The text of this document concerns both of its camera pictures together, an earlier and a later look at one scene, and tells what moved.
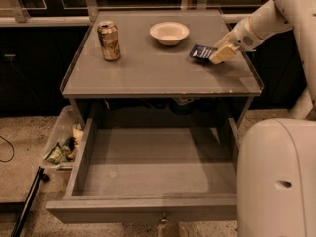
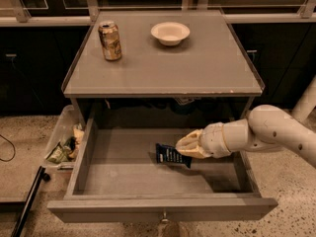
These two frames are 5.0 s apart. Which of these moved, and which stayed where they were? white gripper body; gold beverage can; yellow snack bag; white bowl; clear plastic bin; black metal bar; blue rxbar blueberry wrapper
Moved: white gripper body; blue rxbar blueberry wrapper
Stayed: gold beverage can; yellow snack bag; white bowl; clear plastic bin; black metal bar
